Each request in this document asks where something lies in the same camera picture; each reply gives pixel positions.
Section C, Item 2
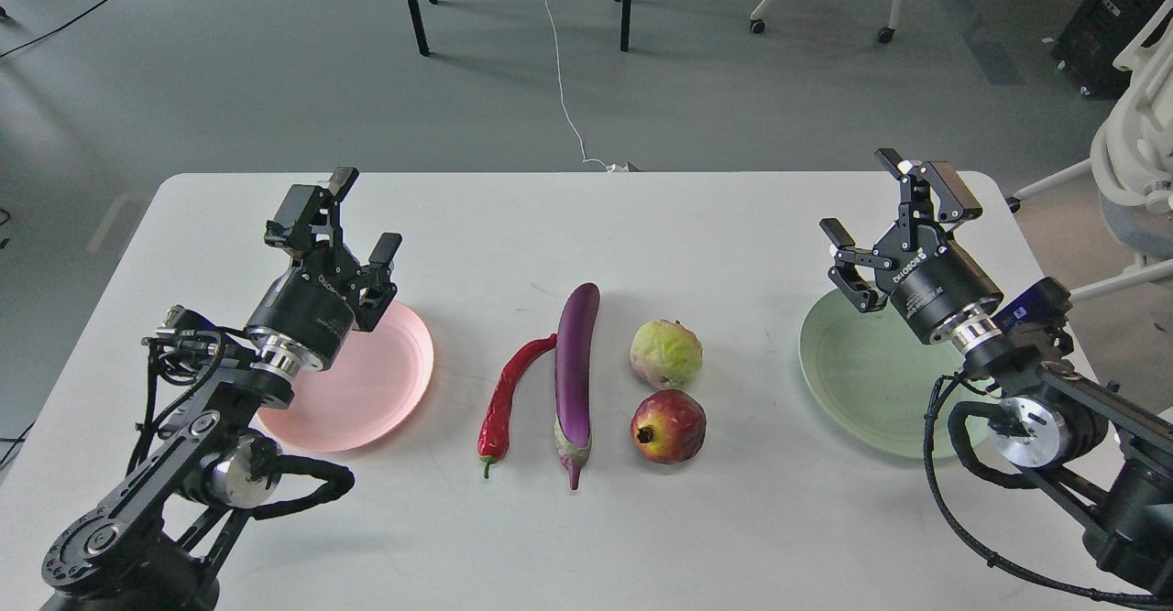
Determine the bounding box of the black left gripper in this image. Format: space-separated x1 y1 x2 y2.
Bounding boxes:
246 167 404 374

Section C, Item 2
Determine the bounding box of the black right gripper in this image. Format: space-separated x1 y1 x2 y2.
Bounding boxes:
818 148 1003 344

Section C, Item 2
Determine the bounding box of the red chili pepper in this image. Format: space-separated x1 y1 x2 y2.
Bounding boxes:
477 333 558 480

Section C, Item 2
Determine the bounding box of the purple eggplant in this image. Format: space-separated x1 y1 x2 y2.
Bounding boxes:
554 281 601 491

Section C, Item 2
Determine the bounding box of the green yellow round fruit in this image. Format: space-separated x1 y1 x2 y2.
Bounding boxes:
630 320 703 391

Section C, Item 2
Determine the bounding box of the red pomegranate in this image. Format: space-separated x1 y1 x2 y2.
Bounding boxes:
630 389 707 464

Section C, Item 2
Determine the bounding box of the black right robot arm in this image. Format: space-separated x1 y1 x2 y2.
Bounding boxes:
820 147 1172 610

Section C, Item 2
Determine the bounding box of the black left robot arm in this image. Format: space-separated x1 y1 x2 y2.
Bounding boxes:
41 168 402 610

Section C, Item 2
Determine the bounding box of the pink plate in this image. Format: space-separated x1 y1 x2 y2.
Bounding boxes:
257 303 434 453

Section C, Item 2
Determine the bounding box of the green plate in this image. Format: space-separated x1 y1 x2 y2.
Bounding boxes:
796 288 963 460

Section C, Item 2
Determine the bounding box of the white office chair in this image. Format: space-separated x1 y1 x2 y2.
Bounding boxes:
1006 0 1172 303

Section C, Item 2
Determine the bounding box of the black equipment case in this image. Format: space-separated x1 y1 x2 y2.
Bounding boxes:
1051 0 1165 99

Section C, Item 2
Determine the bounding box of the white floor cable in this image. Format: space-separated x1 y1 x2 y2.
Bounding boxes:
527 0 633 174

